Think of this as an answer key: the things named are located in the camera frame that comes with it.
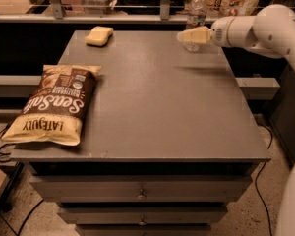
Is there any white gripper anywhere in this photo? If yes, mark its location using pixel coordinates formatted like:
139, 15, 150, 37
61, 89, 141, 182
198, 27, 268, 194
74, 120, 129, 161
177, 16, 235, 47

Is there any black cable floor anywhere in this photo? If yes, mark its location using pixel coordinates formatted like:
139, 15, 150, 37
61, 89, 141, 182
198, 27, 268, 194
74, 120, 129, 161
254, 125, 274, 236
0, 124, 45, 236

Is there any grey drawer cabinet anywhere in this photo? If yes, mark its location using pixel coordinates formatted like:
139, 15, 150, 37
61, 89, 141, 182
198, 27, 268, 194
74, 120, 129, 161
12, 30, 270, 236

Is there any black bag background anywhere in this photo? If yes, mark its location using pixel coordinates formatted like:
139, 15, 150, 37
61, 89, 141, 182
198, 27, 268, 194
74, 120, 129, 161
115, 0, 160, 15

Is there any black cable right floor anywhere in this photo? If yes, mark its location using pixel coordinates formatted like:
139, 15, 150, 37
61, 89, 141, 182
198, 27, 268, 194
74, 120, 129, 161
254, 125, 274, 236

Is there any clear plastic water bottle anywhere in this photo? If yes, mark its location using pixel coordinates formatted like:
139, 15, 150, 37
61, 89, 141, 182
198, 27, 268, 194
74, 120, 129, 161
182, 0, 208, 54

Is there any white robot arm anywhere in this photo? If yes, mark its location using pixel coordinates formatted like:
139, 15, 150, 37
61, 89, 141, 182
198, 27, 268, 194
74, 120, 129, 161
177, 4, 295, 236

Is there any metal railing frame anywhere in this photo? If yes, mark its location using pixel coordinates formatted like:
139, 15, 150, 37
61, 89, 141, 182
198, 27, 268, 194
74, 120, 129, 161
0, 0, 295, 26

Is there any drawer knob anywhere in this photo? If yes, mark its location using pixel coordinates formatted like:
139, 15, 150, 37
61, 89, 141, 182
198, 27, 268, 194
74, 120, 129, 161
137, 189, 148, 201
138, 216, 147, 226

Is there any yellow sponge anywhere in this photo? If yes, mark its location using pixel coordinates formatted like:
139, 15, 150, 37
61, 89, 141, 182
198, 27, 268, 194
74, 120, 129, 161
85, 26, 113, 46

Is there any brown sea salt chip bag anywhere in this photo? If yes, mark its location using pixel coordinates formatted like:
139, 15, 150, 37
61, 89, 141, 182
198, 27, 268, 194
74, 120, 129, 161
2, 65, 101, 146

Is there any black cable left floor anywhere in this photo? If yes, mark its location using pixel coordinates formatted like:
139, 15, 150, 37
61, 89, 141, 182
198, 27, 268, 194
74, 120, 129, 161
0, 124, 45, 236

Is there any top drawer knob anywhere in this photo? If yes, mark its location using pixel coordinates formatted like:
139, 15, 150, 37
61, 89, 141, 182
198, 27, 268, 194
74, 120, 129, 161
137, 189, 148, 201

